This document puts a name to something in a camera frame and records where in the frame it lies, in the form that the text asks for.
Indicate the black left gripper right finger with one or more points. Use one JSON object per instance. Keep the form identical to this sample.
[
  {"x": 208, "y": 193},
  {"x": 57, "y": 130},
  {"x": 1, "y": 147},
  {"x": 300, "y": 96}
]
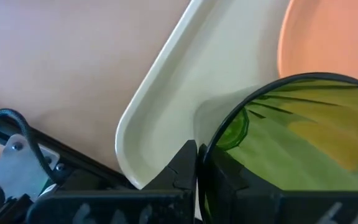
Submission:
[{"x": 228, "y": 193}]

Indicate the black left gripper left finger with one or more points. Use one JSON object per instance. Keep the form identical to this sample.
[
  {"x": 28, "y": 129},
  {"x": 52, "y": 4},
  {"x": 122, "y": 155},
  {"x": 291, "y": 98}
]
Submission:
[{"x": 182, "y": 174}]

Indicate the green translucent cup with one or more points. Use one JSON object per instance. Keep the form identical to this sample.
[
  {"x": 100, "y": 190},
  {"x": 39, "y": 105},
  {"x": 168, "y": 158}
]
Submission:
[{"x": 306, "y": 140}]

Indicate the cream plastic tray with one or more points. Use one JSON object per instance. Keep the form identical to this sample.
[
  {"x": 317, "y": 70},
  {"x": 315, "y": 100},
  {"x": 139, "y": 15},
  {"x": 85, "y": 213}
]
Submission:
[{"x": 197, "y": 77}]

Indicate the orange round plate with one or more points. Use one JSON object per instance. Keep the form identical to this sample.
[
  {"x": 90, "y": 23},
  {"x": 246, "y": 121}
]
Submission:
[{"x": 328, "y": 34}]

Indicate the silver metal bracket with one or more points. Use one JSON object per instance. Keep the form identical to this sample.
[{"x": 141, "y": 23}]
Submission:
[{"x": 11, "y": 168}]

